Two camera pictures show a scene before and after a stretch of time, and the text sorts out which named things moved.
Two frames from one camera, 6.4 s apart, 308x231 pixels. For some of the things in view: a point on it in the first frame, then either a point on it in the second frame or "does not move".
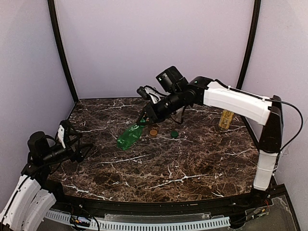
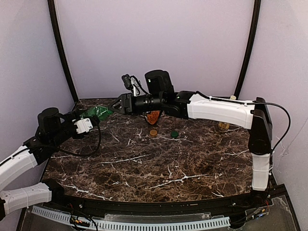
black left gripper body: (72, 149) to (78, 115)
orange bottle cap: (153, 132) does not move
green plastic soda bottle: (130, 136) to (101, 112)
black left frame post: (52, 12) does not move
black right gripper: (151, 113) to (128, 103)
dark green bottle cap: (174, 134) does not move
